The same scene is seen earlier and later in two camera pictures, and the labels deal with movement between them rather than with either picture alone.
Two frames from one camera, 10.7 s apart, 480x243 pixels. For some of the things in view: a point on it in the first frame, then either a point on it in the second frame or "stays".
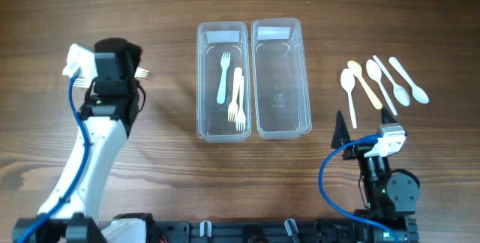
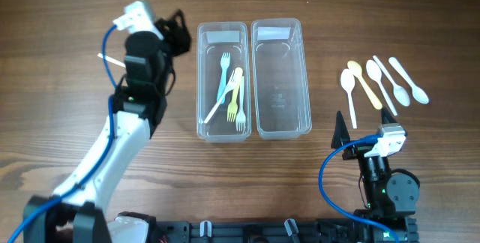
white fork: [81, 82] → [232, 85]
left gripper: [136, 52] → [177, 34]
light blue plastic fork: [225, 61] stays
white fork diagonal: [241, 121] stays
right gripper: [341, 134] stays
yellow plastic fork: [233, 107] stays
